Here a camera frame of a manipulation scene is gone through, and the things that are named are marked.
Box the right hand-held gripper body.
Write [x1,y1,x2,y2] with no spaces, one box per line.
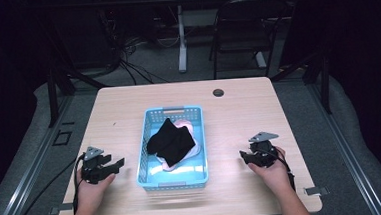
[247,130,282,170]

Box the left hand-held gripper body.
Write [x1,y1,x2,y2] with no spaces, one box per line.
[79,144,115,186]

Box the person's left hand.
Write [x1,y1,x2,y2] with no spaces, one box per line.
[74,165,119,213]

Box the person's right hand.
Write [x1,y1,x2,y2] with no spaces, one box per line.
[246,145,294,198]

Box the blue plastic basket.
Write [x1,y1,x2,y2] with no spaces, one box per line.
[131,104,210,194]

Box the black cloth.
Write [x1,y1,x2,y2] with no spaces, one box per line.
[144,115,198,169]

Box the white desk foot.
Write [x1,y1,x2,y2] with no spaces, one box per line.
[254,50,268,69]

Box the black folding chair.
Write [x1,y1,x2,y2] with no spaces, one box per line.
[204,0,294,81]

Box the white desk leg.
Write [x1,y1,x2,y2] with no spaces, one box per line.
[174,4,189,74]

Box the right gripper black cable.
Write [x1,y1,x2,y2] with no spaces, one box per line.
[272,147,297,194]

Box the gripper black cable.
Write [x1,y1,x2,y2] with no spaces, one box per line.
[272,147,297,194]
[6,152,91,215]

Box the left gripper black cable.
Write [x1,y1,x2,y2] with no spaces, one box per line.
[6,152,91,215]

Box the grey metal table bracket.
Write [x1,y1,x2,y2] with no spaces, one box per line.
[48,202,75,215]
[303,185,330,198]

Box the aluminium floor rail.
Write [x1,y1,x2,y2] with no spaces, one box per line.
[306,78,381,215]
[0,94,83,215]

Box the black metal stand frame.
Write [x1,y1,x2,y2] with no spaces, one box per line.
[268,50,334,118]
[42,57,113,129]

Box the bundle of black floor cables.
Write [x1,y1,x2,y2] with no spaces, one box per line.
[95,5,171,89]

